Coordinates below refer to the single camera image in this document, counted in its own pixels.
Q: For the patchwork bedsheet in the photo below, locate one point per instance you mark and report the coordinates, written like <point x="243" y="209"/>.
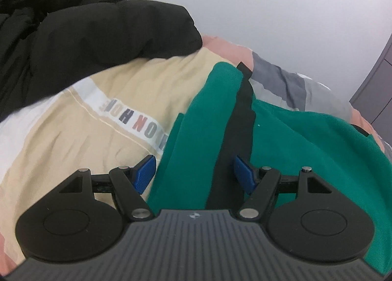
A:
<point x="76" y="134"/>

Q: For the grey door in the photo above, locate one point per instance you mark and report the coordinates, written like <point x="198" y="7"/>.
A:
<point x="379" y="91"/>

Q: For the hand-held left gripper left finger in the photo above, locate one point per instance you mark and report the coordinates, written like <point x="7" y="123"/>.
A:
<point x="145" y="173"/>

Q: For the black puffer jacket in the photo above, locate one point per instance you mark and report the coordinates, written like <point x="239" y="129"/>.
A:
<point x="76" y="39"/>

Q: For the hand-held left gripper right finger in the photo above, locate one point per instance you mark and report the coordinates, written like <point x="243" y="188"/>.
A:
<point x="245" y="173"/>

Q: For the green zip hoodie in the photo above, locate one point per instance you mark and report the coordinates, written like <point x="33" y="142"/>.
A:
<point x="306" y="146"/>

